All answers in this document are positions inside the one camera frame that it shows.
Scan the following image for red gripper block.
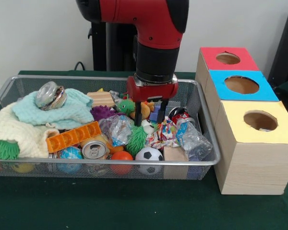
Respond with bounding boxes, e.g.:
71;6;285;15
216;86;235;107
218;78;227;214
126;74;179;127

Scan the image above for confetti print cloth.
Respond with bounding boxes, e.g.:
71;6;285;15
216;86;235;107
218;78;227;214
146;116;181;150

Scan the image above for mint knitted cloth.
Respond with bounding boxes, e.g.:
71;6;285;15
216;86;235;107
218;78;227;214
11;88;95;130

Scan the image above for crushed silver can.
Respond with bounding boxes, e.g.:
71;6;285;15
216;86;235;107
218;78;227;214
35;81;68;111

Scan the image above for cream knitted cloth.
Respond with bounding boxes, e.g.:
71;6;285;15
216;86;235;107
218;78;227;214
0;102;60;159

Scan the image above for green spiky ball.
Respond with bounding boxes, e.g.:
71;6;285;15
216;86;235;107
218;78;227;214
0;140;20;161

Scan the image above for silver mesh bin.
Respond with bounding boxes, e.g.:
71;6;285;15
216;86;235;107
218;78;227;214
0;74;221;181

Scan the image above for wooden box with three holes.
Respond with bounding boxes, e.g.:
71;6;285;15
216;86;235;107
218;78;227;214
194;46;288;195

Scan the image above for green furry monster toy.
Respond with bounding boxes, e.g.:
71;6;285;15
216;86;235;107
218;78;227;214
126;119;156;156

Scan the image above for crushed red soda can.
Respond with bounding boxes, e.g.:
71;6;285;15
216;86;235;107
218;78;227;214
169;107;195;125

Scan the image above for black and white soccer ball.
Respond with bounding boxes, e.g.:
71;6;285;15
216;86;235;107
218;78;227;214
135;146;164;174

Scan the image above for orange foam ball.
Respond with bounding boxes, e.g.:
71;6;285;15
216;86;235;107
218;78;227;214
111;150;134;175

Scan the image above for crushed clear plastic bottle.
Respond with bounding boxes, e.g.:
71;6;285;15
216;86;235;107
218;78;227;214
176;118;213;161

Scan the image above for silver soda can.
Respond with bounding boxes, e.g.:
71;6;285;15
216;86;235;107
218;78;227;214
82;140;110;160

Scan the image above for orange plastic block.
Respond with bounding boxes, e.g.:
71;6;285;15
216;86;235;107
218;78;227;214
46;121;102;154

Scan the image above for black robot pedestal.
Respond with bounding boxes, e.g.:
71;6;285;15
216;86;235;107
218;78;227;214
87;21;139;72

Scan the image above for black cable loop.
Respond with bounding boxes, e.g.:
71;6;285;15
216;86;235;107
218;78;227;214
73;61;87;71

